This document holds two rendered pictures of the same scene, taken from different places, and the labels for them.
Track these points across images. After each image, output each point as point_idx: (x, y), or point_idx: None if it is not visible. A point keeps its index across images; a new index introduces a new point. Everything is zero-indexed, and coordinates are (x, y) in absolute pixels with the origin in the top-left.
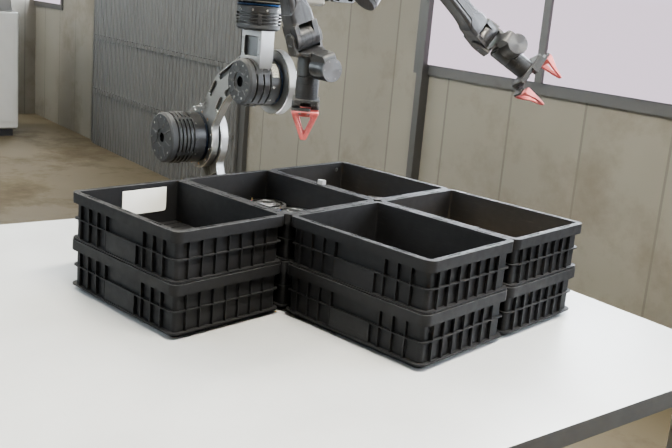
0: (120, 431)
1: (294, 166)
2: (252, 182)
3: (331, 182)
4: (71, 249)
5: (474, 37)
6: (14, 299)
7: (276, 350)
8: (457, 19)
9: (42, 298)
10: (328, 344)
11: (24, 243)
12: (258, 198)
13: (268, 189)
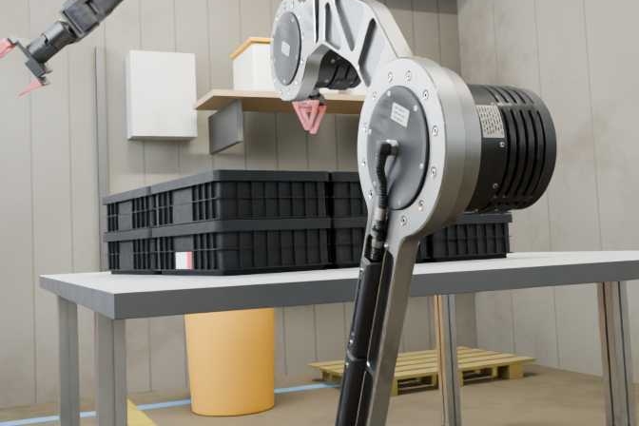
0: None
1: (296, 170)
2: (352, 183)
3: (237, 196)
4: (552, 259)
5: (102, 20)
6: (549, 255)
7: None
8: (122, 0)
9: (529, 256)
10: None
11: (611, 257)
12: (344, 203)
13: (332, 193)
